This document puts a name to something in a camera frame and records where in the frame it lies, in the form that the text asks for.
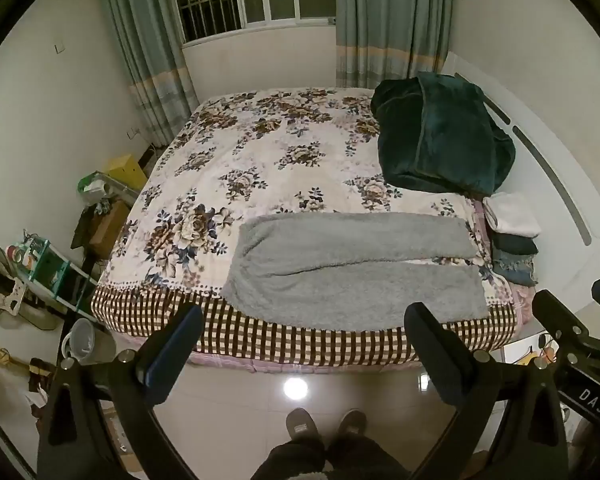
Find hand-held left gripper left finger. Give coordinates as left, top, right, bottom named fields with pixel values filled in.
left=36, top=302, right=206, bottom=480

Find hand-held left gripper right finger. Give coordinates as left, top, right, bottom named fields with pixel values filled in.
left=403, top=302, right=569, bottom=480

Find grey fluffy pants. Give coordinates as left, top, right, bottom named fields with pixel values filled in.
left=221, top=212, right=490, bottom=333

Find folded blue jeans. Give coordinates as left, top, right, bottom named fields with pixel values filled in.
left=492, top=250, right=538, bottom=288

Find dark folded cloth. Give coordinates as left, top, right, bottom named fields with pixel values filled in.
left=491, top=232, right=539, bottom=257

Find white mug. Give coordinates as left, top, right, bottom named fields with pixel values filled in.
left=60, top=317, right=117, bottom=366

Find person's right slipper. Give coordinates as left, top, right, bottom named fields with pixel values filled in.
left=336, top=408, right=368, bottom=448

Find person's slipper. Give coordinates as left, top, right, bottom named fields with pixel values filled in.
left=285, top=408, right=326, bottom=456
left=336, top=408, right=368, bottom=448

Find white folded towel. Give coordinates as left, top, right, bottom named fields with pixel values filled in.
left=482, top=192, right=542, bottom=238

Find person's right leg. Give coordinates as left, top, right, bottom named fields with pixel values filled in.
left=325, top=437, right=412, bottom=480

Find person's leg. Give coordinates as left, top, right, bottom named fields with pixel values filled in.
left=250, top=440, right=327, bottom=480
left=325, top=437, right=412, bottom=480

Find brown cardboard box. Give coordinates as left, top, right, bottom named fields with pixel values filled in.
left=87, top=200, right=131, bottom=256

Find green shelf rack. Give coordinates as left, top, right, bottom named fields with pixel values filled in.
left=17, top=237, right=98, bottom=318

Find person's left slipper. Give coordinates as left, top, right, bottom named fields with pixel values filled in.
left=285, top=408, right=326, bottom=456

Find person's left leg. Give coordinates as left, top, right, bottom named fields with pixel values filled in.
left=250, top=440, right=327, bottom=480

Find white bed headboard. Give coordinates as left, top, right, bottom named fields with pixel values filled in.
left=440, top=52, right=600, bottom=261

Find green and white bag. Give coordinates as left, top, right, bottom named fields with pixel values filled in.
left=77, top=170, right=116, bottom=206

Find yellow box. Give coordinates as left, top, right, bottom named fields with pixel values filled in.
left=103, top=154, right=148, bottom=192

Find floral bedspread with checked border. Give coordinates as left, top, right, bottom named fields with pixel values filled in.
left=90, top=87, right=523, bottom=376

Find dark green plush blanket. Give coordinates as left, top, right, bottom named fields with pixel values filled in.
left=370, top=72, right=517, bottom=198

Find green striped curtain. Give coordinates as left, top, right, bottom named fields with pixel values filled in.
left=334, top=0, right=453, bottom=90
left=95, top=0, right=201, bottom=148

